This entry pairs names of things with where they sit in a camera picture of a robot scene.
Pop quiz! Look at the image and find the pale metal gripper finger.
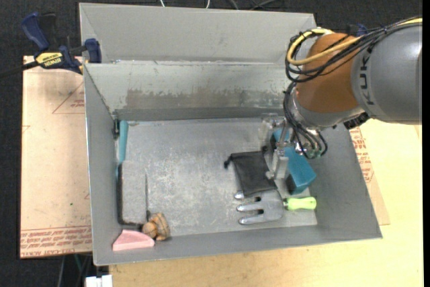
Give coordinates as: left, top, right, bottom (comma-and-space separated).
259, 113, 282, 146
266, 149, 290, 181

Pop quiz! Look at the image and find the teal box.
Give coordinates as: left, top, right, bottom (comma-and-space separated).
270, 129, 318, 196

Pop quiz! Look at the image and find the black cloth pouch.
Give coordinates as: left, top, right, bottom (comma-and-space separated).
224, 151, 279, 200

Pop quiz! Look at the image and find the grey metal bin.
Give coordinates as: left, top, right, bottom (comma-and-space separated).
79, 2, 383, 267

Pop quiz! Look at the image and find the brown toy turtle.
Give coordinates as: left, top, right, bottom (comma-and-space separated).
141, 212, 171, 242

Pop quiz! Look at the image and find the teal flat strip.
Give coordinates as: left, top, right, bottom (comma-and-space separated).
115, 120, 130, 179

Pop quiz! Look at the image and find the grey flat block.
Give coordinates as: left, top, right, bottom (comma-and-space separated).
117, 159, 149, 226

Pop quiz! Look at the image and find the pink wedge sponge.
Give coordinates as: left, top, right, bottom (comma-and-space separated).
112, 229, 156, 252

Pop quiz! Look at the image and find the brown cardboard board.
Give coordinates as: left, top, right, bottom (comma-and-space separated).
19, 55, 391, 259

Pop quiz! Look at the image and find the green-handled metal garden fork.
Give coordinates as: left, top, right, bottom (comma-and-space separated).
234, 190, 318, 225

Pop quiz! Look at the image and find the black cylinder on white bracket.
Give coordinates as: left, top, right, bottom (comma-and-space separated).
343, 112, 370, 130

